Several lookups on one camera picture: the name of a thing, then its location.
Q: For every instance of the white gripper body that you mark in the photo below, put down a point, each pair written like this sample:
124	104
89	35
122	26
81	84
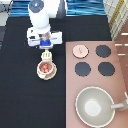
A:
45	40

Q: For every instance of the small terracotta pot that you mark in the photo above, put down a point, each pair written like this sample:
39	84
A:
45	68

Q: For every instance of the round wooden plate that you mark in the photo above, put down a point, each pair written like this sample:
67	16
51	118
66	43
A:
46	76

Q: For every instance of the pink pot lid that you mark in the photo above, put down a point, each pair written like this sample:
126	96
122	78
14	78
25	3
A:
80	51

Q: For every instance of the wooden spatula tool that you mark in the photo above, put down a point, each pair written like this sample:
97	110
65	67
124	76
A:
46	56

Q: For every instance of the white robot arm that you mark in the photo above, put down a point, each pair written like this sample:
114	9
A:
40	11

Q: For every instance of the blue striped cloth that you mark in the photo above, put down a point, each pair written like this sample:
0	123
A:
75	7

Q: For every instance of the black burner front left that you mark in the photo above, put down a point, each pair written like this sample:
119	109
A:
82	69

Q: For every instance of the black burner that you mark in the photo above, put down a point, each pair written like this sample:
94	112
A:
103	51
106	69
82	69

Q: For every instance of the pink stove board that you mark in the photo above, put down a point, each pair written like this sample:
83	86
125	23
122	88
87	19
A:
114	84

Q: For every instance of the black burner rear right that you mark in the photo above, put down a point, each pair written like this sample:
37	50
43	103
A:
103	51

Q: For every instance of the black burner front right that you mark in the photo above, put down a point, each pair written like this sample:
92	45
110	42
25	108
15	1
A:
106	69

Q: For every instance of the wooden slatted furniture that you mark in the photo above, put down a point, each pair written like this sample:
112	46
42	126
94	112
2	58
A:
117	14

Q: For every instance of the large grey pan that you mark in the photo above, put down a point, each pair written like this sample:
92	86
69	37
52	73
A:
96	108

